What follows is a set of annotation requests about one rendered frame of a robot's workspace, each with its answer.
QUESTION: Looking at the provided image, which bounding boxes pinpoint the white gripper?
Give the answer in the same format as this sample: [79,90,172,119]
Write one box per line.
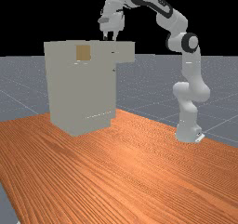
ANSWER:
[98,11,126,42]

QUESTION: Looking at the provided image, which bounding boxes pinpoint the pale grey cabinet drawer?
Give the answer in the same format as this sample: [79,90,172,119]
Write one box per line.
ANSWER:
[111,40,137,64]

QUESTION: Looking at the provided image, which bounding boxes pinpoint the pale grey cabinet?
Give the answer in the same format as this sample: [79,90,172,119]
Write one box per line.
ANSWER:
[43,39,118,138]

